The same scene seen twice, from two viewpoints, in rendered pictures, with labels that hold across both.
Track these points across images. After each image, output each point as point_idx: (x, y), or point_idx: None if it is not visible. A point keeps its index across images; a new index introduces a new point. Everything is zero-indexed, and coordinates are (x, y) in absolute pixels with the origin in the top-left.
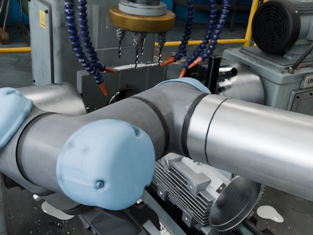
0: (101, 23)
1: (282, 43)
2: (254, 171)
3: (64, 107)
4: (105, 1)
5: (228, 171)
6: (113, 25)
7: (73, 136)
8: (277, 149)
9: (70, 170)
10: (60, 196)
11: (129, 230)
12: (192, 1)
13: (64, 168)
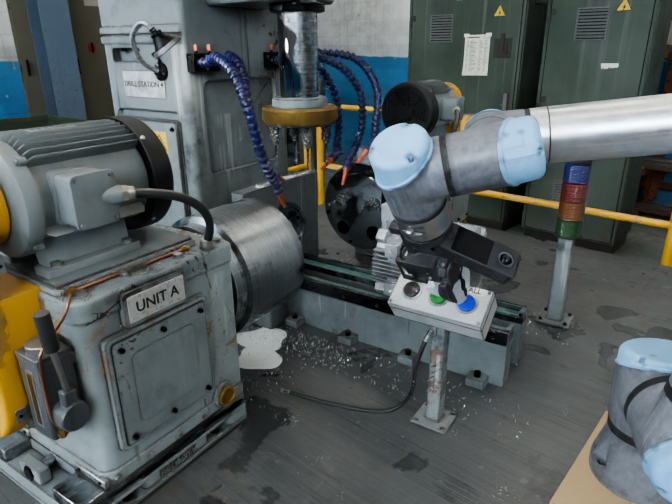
0: (234, 135)
1: (424, 126)
2: (593, 145)
3: (266, 219)
4: (236, 108)
5: (566, 157)
6: (276, 125)
7: (502, 128)
8: (609, 120)
9: (512, 150)
10: (440, 219)
11: (485, 245)
12: (337, 91)
13: (504, 151)
